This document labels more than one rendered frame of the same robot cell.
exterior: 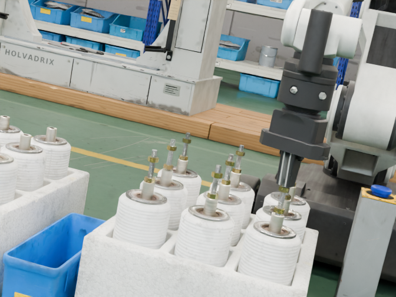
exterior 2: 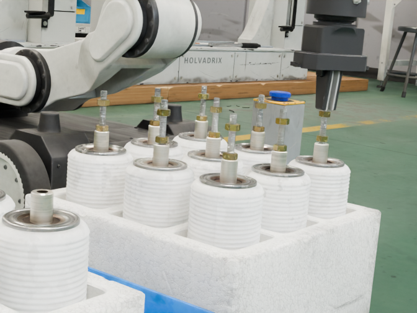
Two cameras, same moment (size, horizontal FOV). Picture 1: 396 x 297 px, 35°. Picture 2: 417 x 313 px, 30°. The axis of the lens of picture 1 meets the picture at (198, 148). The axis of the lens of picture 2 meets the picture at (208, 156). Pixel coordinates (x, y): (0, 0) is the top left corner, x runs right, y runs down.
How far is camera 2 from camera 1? 1.20 m
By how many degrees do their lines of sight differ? 63
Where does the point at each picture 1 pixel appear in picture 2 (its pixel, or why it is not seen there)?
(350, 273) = not seen: hidden behind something
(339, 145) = (118, 66)
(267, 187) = (55, 145)
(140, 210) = (260, 196)
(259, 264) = (340, 200)
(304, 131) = (356, 43)
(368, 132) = (174, 41)
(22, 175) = not seen: hidden behind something
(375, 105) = (177, 8)
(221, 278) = (338, 230)
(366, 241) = (289, 150)
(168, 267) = (304, 246)
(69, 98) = not seen: outside the picture
